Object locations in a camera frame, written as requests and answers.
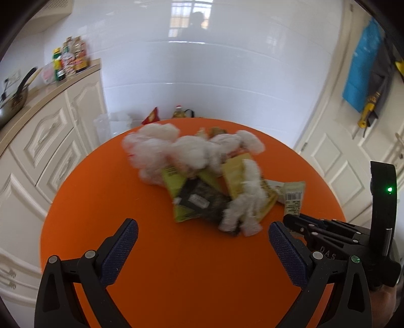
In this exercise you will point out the wall socket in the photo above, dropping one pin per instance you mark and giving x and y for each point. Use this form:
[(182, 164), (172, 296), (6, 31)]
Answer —
[(12, 78)]

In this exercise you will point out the yellow-green snack wrapper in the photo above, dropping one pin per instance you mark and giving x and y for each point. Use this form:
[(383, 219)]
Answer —
[(172, 183)]

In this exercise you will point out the large white cotton clump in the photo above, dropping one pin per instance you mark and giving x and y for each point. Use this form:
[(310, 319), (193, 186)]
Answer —
[(148, 148)]

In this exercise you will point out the green yellow bottle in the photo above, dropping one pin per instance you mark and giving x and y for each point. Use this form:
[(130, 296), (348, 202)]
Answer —
[(58, 67)]

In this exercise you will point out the white labelled wrapper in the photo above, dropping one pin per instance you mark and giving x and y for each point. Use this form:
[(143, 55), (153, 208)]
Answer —
[(293, 194)]

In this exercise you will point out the clear plastic bag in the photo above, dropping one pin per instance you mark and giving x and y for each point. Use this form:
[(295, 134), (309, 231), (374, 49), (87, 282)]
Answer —
[(48, 74)]

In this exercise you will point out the door hinge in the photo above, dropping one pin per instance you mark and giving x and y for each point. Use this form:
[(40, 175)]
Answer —
[(304, 146)]

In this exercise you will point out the cream wall cabinet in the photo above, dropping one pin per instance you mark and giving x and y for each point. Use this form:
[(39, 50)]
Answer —
[(55, 14)]

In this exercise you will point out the black snack wrapper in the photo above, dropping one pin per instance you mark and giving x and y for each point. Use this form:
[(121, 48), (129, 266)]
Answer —
[(202, 198)]

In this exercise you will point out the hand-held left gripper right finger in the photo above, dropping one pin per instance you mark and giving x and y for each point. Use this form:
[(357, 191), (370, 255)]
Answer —
[(288, 255)]

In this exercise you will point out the cooking oil bottle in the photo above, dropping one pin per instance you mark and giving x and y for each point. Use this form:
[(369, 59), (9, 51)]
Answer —
[(178, 113)]

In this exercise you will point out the white plastic container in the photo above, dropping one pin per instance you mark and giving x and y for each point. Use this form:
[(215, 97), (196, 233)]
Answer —
[(121, 123)]

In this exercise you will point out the person's right forearm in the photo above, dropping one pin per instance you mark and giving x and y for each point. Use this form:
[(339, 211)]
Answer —
[(386, 304)]

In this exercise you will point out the small yellow snack wrapper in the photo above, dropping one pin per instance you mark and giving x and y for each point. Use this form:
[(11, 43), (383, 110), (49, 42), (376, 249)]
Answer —
[(268, 201)]

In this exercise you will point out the cream kitchen cabinet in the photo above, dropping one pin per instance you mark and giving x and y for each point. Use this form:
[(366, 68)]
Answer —
[(47, 132)]

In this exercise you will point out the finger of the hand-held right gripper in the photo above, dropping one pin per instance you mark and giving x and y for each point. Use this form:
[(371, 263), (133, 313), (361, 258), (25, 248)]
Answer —
[(341, 230), (298, 225)]

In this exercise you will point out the yellow black hanging item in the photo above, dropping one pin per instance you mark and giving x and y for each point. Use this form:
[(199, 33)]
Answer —
[(367, 110)]

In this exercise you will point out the frying pan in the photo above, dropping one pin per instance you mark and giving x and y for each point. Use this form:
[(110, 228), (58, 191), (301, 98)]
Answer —
[(14, 101)]

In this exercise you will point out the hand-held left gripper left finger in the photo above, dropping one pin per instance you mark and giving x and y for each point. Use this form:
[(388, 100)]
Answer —
[(121, 249)]

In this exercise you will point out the blue hanging cloth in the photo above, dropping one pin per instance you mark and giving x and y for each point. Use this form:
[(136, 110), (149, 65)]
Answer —
[(361, 69)]

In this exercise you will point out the white panel door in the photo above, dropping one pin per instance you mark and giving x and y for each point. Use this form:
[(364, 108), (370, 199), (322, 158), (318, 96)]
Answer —
[(334, 170)]

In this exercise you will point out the grey hanging cloth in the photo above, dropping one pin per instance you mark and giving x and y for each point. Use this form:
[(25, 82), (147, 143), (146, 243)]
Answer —
[(383, 82)]

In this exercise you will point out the yellow hanging cloth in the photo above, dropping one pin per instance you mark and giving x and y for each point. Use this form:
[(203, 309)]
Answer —
[(400, 67)]

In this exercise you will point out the red bag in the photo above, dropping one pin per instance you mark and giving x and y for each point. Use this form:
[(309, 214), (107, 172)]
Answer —
[(151, 116)]

